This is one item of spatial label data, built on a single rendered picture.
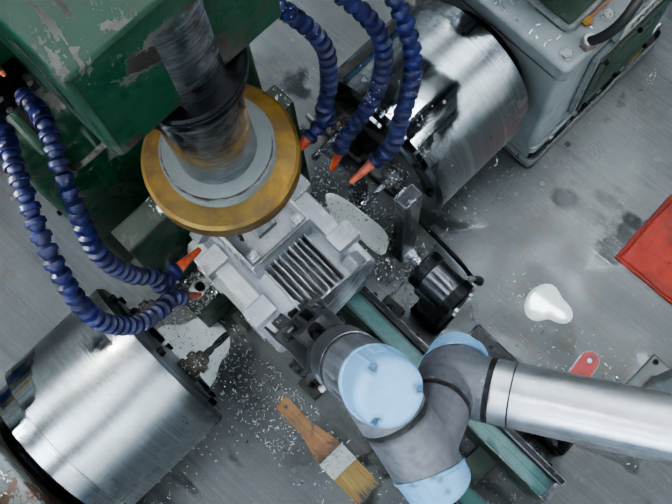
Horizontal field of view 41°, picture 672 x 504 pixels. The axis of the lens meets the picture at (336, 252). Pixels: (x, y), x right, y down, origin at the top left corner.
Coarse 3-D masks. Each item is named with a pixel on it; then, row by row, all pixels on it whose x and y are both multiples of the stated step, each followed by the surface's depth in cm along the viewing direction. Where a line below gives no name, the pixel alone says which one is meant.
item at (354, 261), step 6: (192, 234) 125; (198, 234) 125; (198, 240) 125; (204, 240) 126; (354, 252) 123; (348, 258) 122; (354, 258) 123; (360, 258) 123; (342, 264) 123; (348, 264) 123; (354, 264) 122; (360, 264) 123; (348, 270) 123; (354, 270) 123; (366, 282) 135; (360, 288) 136
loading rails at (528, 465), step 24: (240, 312) 149; (360, 312) 138; (384, 312) 137; (384, 336) 137; (408, 336) 136; (312, 384) 145; (480, 432) 132; (504, 432) 133; (480, 456) 139; (504, 456) 131; (528, 456) 132; (480, 480) 138; (528, 480) 130; (552, 480) 130
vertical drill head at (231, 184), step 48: (192, 48) 71; (192, 96) 77; (144, 144) 102; (192, 144) 87; (240, 144) 92; (288, 144) 101; (192, 192) 98; (240, 192) 98; (288, 192) 100; (240, 240) 112
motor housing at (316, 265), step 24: (312, 216) 127; (192, 240) 128; (216, 240) 126; (312, 240) 124; (240, 264) 125; (288, 264) 121; (312, 264) 122; (336, 264) 123; (240, 288) 125; (264, 288) 123; (288, 288) 122; (312, 288) 121; (336, 288) 136; (336, 312) 136; (264, 336) 127
